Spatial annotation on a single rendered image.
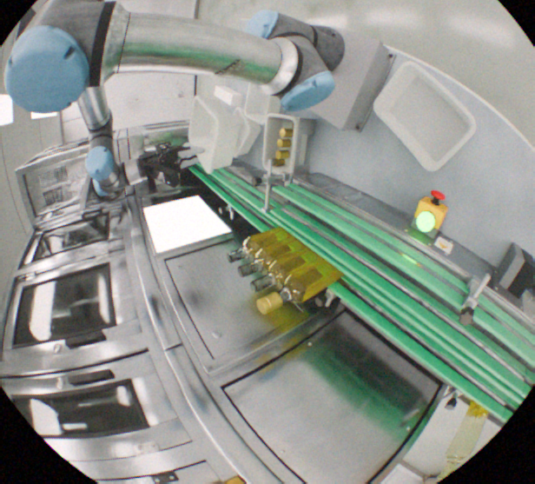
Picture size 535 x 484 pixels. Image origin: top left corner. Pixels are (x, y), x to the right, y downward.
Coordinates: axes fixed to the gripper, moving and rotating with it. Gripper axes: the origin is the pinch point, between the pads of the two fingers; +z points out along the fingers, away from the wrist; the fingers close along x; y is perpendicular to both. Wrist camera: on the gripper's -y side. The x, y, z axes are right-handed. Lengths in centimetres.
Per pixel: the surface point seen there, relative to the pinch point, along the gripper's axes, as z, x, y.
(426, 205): 31, -13, -54
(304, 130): 32.2, -6.2, -9.1
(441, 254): 26, -11, -64
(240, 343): -13, 17, -51
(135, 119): -26, 105, 326
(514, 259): 32, -22, -78
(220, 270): -6.8, 26.4, -26.1
